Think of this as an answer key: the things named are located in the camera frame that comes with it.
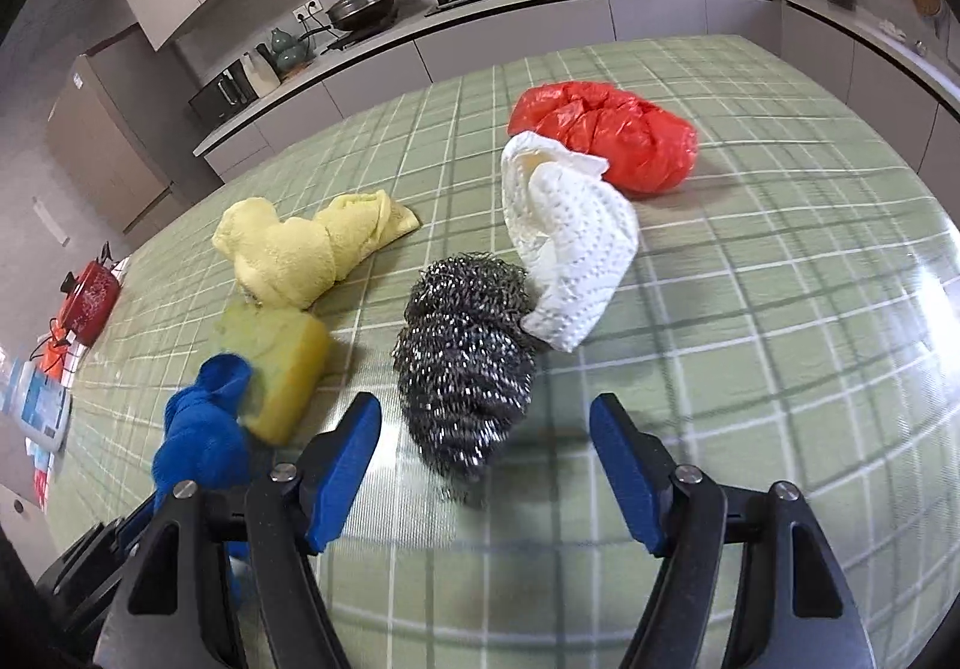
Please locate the yellow green sponge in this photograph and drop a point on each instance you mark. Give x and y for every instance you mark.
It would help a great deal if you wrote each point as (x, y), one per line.
(286, 349)

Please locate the red plastic bag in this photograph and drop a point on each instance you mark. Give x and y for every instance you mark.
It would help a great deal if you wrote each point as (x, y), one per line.
(648, 149)

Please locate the white paper towel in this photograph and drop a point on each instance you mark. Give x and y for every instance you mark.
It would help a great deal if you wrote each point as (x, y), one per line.
(575, 234)

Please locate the lidded black wok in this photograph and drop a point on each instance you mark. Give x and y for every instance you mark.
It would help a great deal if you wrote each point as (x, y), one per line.
(359, 15)

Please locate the black microwave oven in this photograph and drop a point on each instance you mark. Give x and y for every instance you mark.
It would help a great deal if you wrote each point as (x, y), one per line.
(225, 96)

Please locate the blue cloth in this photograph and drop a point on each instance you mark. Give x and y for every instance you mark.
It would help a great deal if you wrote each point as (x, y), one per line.
(203, 441)

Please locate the steel wool scrubber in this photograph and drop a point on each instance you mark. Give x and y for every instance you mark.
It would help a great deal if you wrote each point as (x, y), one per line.
(464, 365)

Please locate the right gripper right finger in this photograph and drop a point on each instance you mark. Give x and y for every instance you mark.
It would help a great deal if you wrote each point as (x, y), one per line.
(794, 607)

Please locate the yellow cloth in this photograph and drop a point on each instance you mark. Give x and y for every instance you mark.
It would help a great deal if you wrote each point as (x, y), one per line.
(292, 262)

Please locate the grey refrigerator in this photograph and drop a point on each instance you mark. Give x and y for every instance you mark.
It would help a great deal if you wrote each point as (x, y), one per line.
(122, 128)

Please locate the white kettle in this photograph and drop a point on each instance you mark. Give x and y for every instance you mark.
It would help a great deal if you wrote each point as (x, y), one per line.
(260, 75)

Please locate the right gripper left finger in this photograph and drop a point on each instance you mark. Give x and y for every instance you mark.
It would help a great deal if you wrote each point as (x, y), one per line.
(290, 516)

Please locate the red patterned pot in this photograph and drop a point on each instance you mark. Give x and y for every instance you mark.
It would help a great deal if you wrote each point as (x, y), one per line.
(89, 298)

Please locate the green ceramic jar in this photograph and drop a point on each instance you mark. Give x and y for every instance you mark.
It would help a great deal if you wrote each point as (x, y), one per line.
(287, 51)

